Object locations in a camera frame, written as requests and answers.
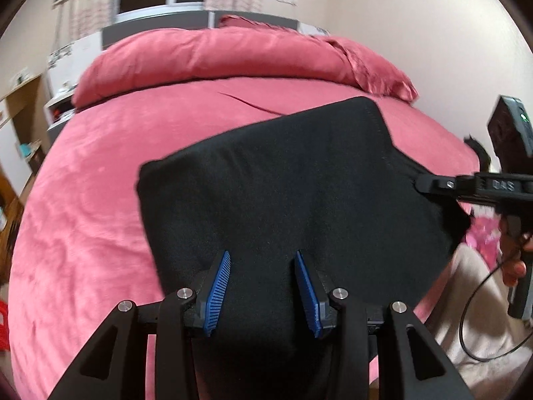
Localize pink ruffled pillow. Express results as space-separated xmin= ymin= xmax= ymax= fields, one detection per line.
xmin=325 ymin=37 xmax=419 ymax=103

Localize pink bed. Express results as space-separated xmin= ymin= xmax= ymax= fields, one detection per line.
xmin=8 ymin=77 xmax=479 ymax=400

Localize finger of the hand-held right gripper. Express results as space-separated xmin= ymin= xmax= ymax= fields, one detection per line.
xmin=413 ymin=172 xmax=461 ymax=196

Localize pink plastic bag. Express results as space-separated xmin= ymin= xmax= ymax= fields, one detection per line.
xmin=465 ymin=216 xmax=505 ymax=261

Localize pink duvet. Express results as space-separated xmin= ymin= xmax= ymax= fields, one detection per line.
xmin=71 ymin=27 xmax=363 ymax=111

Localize person's beige clothing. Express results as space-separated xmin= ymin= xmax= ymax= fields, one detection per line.
xmin=427 ymin=245 xmax=533 ymax=386

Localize grey headboard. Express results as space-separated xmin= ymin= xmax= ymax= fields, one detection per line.
xmin=102 ymin=9 xmax=299 ymax=50

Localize red plastic stool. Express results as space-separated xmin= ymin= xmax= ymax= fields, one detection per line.
xmin=0 ymin=299 xmax=12 ymax=351

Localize black embroidered pants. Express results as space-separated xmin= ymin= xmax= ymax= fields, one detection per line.
xmin=135 ymin=96 xmax=472 ymax=400

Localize white nightstand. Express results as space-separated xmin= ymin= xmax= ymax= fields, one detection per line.
xmin=43 ymin=92 xmax=78 ymax=144

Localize black cable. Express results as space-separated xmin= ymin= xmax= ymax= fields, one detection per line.
xmin=459 ymin=258 xmax=533 ymax=361

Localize wood and white cabinet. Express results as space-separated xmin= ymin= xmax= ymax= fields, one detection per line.
xmin=0 ymin=74 xmax=47 ymax=178

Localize person's right hand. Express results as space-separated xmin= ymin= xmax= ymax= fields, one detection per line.
xmin=498 ymin=221 xmax=533 ymax=288

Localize dark red pillow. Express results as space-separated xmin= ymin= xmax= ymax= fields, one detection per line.
xmin=218 ymin=14 xmax=272 ymax=31

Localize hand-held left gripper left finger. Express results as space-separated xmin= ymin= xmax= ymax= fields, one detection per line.
xmin=50 ymin=250 xmax=232 ymax=400

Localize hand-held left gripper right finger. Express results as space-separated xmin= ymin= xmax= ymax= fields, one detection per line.
xmin=293 ymin=249 xmax=475 ymax=400

